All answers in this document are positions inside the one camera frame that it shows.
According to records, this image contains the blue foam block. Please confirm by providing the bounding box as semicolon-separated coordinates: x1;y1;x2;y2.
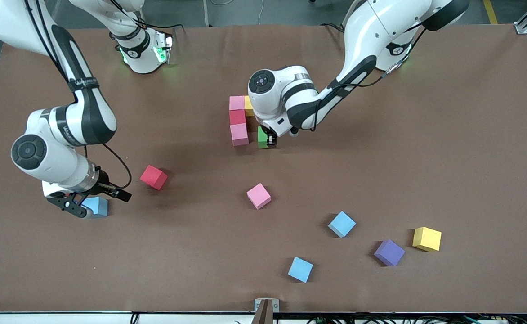
327;211;357;239
83;197;108;219
287;256;314;284

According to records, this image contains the purple foam block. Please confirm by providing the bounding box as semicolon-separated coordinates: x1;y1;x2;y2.
373;239;406;267

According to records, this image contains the brown table cover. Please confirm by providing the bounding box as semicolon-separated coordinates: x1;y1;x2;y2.
0;22;527;314

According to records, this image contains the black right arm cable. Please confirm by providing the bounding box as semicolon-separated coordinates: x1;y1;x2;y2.
102;143;133;190

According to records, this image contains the thin white cable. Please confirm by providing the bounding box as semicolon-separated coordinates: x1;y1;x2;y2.
210;0;266;25

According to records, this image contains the metal table bracket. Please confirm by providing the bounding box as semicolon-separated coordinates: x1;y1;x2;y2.
254;298;280;324

